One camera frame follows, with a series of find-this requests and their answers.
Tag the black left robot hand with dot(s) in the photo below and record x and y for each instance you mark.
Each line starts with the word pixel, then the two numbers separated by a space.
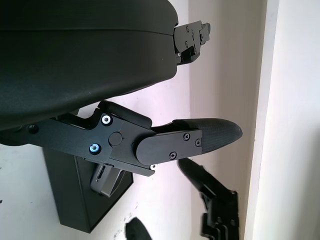
pixel 75 62

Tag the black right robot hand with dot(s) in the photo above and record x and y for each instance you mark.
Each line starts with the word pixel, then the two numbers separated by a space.
pixel 220 212

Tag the small silver camera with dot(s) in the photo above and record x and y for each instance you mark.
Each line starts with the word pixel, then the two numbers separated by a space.
pixel 105 182

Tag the black box base with insert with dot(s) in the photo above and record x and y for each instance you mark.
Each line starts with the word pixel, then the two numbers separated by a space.
pixel 70 190

